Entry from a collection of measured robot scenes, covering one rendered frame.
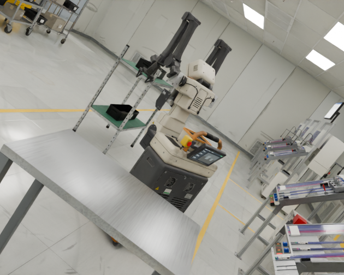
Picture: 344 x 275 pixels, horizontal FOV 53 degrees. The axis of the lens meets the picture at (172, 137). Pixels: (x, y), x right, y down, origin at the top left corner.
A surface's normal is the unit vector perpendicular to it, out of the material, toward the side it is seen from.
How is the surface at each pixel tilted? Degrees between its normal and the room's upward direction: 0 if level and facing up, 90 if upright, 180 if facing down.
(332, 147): 90
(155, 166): 90
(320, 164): 90
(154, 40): 90
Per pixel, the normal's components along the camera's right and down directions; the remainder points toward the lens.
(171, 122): 0.58, 0.42
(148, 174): -0.65, -0.29
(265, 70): -0.24, 0.07
